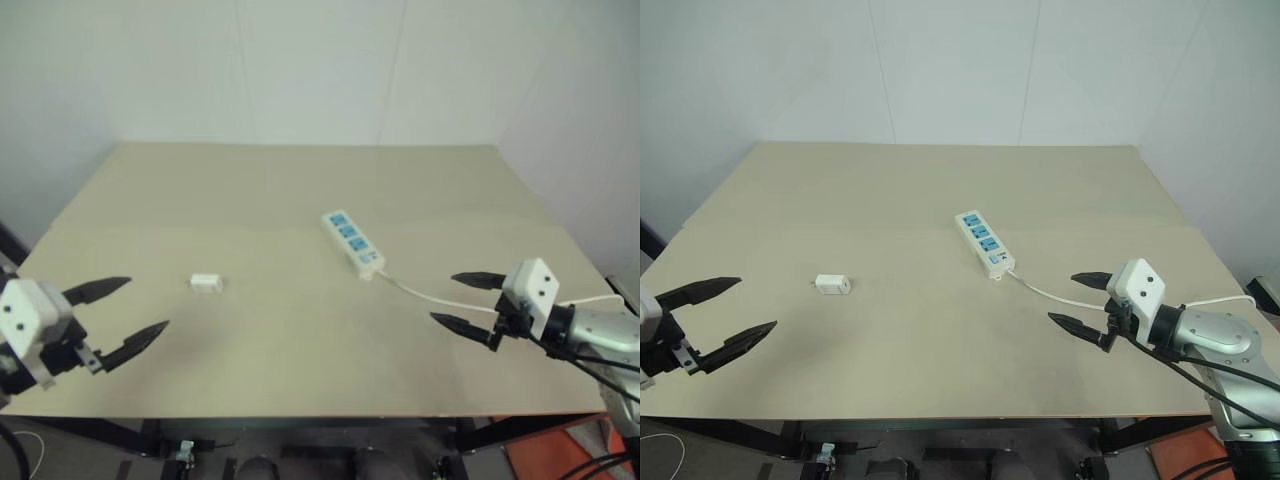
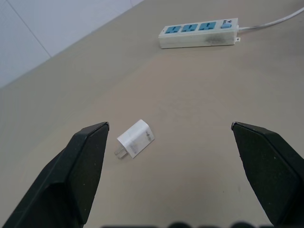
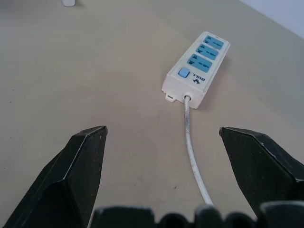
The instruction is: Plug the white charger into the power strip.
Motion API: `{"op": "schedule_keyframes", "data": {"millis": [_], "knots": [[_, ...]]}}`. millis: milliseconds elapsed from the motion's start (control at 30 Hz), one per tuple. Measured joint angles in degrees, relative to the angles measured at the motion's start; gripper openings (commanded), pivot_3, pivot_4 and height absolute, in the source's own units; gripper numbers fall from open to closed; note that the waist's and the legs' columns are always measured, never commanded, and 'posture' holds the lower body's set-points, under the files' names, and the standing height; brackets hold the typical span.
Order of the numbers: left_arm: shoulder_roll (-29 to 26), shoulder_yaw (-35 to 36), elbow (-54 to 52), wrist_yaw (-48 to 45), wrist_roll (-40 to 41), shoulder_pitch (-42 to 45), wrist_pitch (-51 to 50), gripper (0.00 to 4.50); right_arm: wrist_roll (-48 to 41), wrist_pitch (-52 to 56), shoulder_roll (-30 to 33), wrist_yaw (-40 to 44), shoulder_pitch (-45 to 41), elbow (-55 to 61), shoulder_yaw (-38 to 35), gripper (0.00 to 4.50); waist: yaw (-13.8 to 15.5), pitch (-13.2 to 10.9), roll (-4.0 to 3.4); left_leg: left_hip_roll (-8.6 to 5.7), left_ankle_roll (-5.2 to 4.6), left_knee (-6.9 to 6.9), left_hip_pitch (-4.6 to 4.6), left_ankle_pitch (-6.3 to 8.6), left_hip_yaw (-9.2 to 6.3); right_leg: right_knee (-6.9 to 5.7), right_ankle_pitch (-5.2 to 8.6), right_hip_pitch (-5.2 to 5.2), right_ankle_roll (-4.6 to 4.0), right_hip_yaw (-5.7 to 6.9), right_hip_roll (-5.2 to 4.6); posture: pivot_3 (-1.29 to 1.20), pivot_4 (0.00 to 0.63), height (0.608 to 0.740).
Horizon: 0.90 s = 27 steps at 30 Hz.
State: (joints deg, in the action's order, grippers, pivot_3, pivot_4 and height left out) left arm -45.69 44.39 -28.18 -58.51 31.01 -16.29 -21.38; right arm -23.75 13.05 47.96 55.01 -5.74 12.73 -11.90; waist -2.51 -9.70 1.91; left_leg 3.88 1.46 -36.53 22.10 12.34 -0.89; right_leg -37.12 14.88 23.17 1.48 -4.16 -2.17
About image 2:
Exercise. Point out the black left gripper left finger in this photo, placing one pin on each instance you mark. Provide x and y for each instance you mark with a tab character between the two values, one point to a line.
71	175

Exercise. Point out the white plug adapter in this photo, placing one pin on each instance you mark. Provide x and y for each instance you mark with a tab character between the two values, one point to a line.
135	139

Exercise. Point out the white blue power strip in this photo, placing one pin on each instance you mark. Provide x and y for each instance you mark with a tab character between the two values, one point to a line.
198	33

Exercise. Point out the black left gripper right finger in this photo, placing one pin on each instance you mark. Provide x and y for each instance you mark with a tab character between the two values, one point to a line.
268	171

